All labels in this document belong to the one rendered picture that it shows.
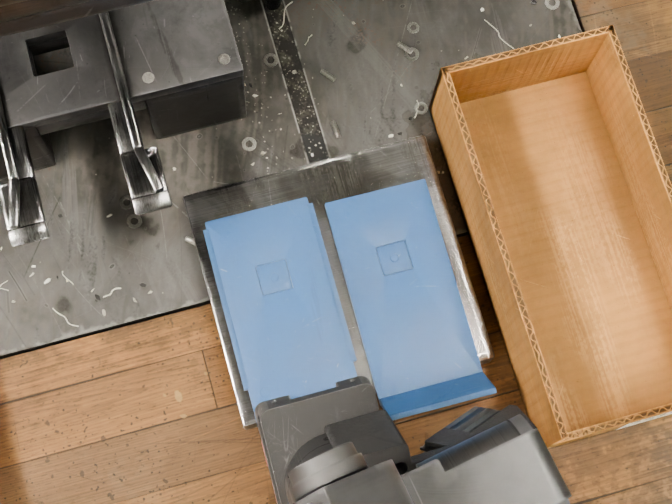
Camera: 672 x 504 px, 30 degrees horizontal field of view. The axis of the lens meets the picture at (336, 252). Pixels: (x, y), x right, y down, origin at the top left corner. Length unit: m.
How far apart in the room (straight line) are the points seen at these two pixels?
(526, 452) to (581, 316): 0.27
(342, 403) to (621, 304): 0.25
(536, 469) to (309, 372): 0.25
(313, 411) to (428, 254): 0.18
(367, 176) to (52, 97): 0.21
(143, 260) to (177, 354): 0.07
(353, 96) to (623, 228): 0.21
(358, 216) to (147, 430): 0.20
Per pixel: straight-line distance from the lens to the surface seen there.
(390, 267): 0.83
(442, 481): 0.59
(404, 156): 0.86
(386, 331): 0.82
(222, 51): 0.81
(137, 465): 0.83
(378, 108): 0.89
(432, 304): 0.83
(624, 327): 0.87
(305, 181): 0.85
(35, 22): 0.69
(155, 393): 0.84
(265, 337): 0.82
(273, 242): 0.83
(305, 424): 0.69
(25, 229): 0.78
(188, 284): 0.85
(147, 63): 0.81
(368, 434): 0.67
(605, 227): 0.88
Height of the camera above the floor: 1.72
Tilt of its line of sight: 75 degrees down
